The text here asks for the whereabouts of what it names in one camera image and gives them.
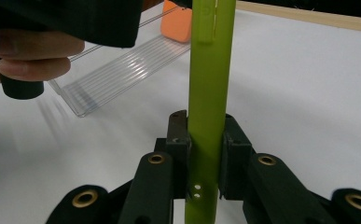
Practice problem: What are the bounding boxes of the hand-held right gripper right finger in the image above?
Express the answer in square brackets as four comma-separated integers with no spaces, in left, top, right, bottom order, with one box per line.
[218,113,257,201]

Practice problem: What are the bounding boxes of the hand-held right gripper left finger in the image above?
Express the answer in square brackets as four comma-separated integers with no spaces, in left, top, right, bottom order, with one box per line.
[154,109,192,200]

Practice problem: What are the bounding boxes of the wooden table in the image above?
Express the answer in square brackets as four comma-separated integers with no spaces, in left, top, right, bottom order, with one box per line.
[235,0,361,35]

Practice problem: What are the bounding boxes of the orange stick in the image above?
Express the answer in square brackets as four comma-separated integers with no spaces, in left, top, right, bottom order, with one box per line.
[160,0,193,44]

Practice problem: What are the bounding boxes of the green cartoon phone case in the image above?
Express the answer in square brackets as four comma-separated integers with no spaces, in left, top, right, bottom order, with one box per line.
[184,0,237,224]

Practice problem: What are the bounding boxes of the clear plastic tray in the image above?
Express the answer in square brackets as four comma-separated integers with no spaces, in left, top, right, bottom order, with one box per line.
[47,6,192,119]

